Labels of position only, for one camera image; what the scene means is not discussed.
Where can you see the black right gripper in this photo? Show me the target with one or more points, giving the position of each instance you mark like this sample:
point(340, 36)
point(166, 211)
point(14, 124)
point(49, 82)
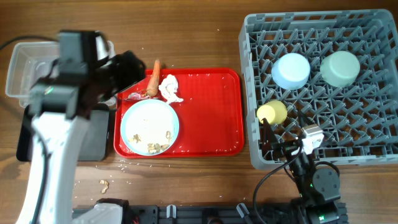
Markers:
point(283, 146)

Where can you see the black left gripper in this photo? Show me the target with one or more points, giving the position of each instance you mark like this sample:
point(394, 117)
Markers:
point(130, 64)

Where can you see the yellow cup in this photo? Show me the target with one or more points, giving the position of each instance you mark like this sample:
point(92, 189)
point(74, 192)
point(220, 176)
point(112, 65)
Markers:
point(274, 112)

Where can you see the light blue bowl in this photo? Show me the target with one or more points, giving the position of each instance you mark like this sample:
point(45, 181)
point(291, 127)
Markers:
point(291, 71)

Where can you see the mint green bowl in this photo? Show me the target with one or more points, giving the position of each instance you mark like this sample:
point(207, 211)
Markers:
point(340, 69)

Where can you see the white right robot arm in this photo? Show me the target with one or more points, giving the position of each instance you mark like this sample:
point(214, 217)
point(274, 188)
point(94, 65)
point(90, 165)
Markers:
point(318, 183)

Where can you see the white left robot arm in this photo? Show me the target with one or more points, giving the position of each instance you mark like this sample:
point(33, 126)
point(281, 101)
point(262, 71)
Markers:
point(60, 108)

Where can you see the grey dishwasher rack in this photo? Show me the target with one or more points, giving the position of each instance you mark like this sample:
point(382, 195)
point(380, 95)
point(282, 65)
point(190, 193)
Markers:
point(359, 121)

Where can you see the black waste bin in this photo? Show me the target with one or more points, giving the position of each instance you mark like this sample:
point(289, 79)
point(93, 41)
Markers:
point(94, 147)

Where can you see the red snack wrapper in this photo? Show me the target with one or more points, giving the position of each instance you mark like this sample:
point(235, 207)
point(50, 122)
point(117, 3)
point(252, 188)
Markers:
point(139, 95)

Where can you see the orange carrot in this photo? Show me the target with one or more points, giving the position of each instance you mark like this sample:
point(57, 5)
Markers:
point(153, 84)

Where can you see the crumpled white napkin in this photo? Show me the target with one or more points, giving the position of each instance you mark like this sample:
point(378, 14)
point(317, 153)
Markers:
point(168, 89)

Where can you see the light blue plate with rice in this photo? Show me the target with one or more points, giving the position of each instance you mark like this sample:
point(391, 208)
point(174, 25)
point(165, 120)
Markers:
point(149, 127)

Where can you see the red plastic tray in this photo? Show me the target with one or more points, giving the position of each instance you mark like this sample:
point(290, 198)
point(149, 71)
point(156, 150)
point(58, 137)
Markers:
point(211, 114)

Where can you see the clear plastic bin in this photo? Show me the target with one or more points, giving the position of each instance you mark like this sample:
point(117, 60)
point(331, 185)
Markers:
point(29, 62)

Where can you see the peanut shell on table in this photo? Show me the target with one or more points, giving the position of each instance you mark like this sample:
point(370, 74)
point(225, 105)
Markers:
point(105, 185)

